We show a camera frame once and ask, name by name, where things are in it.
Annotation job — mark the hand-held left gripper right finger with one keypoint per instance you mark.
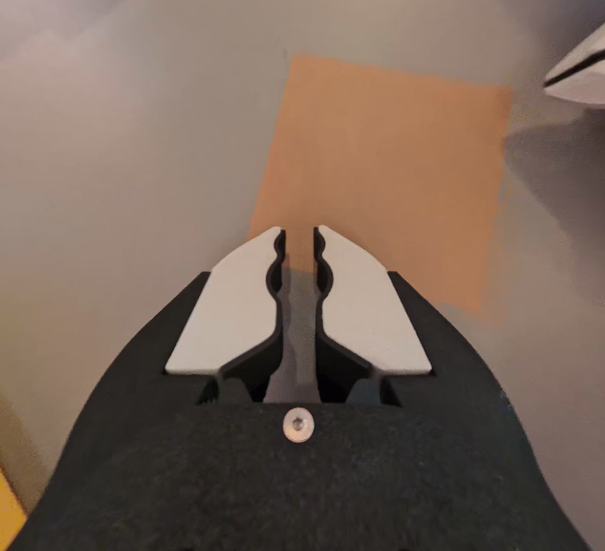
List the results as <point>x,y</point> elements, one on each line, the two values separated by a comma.
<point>373,319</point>

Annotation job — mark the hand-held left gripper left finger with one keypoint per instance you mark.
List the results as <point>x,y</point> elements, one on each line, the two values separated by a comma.
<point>227,319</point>

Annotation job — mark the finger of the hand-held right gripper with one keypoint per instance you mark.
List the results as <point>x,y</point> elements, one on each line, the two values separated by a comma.
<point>588,52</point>
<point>586,88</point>

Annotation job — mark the orange origami paper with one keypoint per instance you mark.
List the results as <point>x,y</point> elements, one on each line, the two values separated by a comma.
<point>387,158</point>

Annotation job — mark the yellow plastic bin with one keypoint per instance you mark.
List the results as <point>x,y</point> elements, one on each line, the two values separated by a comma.
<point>9,518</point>

